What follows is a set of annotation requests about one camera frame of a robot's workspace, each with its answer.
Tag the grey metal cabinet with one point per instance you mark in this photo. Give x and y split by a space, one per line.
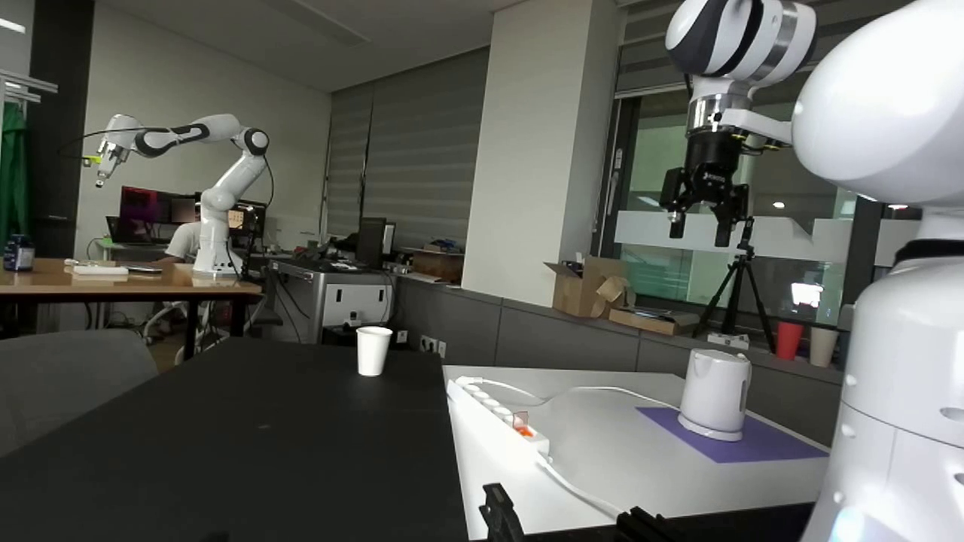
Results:
332 301

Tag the grey chair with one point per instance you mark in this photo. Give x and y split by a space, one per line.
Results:
60 382

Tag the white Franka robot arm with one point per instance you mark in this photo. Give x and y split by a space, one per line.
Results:
891 109

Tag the white wall outlet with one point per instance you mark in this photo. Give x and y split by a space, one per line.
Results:
432 344

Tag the beige cup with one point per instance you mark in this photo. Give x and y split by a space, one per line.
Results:
822 348

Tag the black camera tripod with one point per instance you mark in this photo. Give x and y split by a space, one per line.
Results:
740 288

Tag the white electric kettle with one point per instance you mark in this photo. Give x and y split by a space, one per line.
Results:
715 393

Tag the open cardboard box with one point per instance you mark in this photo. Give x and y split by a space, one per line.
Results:
589 291

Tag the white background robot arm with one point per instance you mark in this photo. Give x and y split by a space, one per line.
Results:
213 216

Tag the black table clamp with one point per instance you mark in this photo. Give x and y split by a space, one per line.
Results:
501 512
647 526

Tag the wooden table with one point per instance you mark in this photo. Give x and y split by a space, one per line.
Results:
120 285

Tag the dark computer monitor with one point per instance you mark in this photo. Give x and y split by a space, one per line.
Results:
152 212

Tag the flat cardboard box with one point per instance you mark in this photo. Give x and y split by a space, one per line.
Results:
643 322

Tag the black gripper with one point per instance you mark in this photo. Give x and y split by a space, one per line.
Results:
709 166

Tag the white paper cup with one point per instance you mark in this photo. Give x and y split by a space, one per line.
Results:
374 350

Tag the green cloth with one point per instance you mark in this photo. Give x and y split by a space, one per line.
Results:
13 171

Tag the seated person white shirt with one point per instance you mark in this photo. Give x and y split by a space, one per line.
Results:
180 241

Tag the white power strip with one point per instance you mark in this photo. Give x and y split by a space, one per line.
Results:
501 412

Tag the purple mat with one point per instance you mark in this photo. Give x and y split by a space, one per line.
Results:
773 445

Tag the red cup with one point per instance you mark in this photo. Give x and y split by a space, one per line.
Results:
786 343

